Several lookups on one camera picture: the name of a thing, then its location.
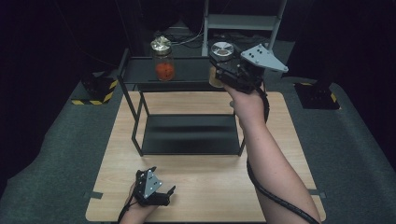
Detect glass jar orange contents gold lid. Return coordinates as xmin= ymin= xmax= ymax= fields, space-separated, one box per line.
xmin=149 ymin=35 xmax=177 ymax=82

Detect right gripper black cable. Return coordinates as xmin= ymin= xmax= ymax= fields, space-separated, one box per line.
xmin=246 ymin=86 xmax=321 ymax=224

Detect white floor cable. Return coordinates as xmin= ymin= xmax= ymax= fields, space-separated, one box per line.
xmin=169 ymin=18 xmax=205 ymax=48

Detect black metal two-tier shelf rack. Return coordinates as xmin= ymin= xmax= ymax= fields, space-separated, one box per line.
xmin=117 ymin=48 xmax=259 ymax=157

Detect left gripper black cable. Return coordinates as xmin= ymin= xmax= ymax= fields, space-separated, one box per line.
xmin=116 ymin=195 xmax=139 ymax=224

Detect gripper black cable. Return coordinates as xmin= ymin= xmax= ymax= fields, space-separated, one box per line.
xmin=116 ymin=195 xmax=139 ymax=224
xmin=246 ymin=86 xmax=321 ymax=224

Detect grey metal stand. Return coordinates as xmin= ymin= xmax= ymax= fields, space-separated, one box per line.
xmin=201 ymin=0 xmax=289 ymax=72

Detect black base yellow striped edge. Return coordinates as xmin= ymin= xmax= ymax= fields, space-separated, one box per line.
xmin=293 ymin=81 xmax=341 ymax=110
xmin=70 ymin=73 xmax=120 ymax=106

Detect glass jar beige contents silver lid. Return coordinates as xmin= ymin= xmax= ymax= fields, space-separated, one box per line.
xmin=208 ymin=41 xmax=235 ymax=89

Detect grey tape strip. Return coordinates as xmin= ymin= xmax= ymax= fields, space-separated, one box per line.
xmin=307 ymin=188 xmax=328 ymax=200
xmin=82 ymin=190 xmax=104 ymax=201

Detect person's left hand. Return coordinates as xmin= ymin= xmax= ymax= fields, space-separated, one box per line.
xmin=123 ymin=182 xmax=161 ymax=217

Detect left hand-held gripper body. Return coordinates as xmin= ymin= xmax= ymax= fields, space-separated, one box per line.
xmin=133 ymin=169 xmax=171 ymax=207

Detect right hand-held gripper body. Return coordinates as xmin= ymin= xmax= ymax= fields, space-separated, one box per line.
xmin=214 ymin=43 xmax=290 ymax=95

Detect person's right hand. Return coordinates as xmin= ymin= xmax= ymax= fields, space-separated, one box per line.
xmin=221 ymin=81 xmax=269 ymax=126

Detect black floor cables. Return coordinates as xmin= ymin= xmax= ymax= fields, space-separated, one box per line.
xmin=155 ymin=30 xmax=269 ymax=50

